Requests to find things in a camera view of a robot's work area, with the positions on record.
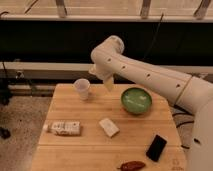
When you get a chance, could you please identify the white printed carton box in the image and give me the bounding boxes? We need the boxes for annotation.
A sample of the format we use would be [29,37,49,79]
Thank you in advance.
[43,121,81,136]

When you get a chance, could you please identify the dried red chili pepper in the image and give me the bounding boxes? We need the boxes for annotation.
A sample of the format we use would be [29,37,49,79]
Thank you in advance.
[119,161,146,171]

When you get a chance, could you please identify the black hanging cable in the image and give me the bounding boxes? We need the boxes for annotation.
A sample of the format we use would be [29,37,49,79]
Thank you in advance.
[141,12,165,63]

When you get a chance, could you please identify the black smartphone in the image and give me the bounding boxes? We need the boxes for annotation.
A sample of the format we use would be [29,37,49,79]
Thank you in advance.
[146,135,167,162]

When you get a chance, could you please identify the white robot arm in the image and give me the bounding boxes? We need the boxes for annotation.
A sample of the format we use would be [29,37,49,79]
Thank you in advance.
[89,35,213,171]

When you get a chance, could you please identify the black floor cable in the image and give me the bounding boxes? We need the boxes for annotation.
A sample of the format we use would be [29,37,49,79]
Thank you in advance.
[172,105,195,150]

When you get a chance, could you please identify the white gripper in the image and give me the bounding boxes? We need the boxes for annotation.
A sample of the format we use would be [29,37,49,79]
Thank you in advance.
[89,64,114,91]

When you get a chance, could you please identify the green bowl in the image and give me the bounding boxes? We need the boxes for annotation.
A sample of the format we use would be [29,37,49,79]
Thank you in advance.
[121,87,152,115]

